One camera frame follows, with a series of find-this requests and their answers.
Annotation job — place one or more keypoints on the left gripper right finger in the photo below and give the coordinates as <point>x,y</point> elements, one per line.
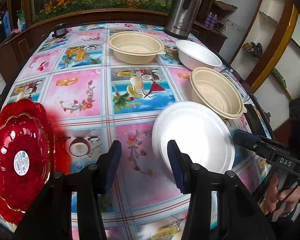
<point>179,166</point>

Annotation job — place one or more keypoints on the beige plastic bowl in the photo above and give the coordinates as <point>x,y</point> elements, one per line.
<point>135,47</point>
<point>217,93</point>

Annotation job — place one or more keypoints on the red wedding plate with lettering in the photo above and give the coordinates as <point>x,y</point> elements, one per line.
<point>36,110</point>

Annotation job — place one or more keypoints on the white foam bowl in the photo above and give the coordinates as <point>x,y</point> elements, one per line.
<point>193,55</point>
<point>198,132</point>

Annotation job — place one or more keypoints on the stainless steel thermos jug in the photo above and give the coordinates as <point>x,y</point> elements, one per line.
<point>181,17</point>

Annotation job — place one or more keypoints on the red plate with white sticker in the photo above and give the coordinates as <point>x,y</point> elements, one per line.
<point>24,161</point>

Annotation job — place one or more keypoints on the colourful fruit pattern tablecloth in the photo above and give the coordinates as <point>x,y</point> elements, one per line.
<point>92,99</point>

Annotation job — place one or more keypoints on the person's right hand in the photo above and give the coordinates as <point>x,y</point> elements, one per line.
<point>273,197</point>

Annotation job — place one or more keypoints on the purple spray bottles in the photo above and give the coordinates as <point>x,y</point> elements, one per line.
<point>211,20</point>

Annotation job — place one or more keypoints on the small black device on table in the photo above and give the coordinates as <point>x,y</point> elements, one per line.
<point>59,30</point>

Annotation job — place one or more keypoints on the blue bottle on counter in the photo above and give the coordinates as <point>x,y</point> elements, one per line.
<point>6,23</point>

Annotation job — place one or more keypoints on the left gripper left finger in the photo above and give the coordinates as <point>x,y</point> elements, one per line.
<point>107,165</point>

